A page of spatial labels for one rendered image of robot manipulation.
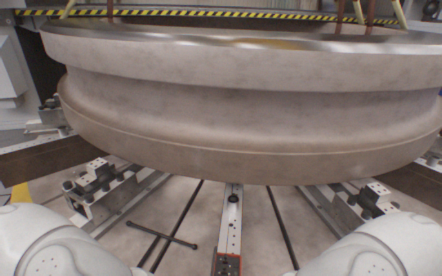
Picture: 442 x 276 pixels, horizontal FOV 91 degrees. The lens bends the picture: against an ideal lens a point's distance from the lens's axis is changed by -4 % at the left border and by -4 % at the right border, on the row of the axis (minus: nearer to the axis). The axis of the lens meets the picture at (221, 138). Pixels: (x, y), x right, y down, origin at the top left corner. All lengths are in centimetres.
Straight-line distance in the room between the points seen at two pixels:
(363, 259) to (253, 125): 118
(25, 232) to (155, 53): 106
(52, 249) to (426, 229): 64
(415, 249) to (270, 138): 112
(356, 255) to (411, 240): 14
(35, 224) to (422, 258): 68
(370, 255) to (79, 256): 44
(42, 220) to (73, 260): 14
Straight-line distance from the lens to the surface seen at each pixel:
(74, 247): 44
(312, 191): 239
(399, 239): 53
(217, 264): 128
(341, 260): 44
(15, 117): 522
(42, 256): 44
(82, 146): 294
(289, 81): 128
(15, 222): 56
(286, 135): 154
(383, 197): 194
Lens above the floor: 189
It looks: 30 degrees down
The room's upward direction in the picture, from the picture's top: 2 degrees clockwise
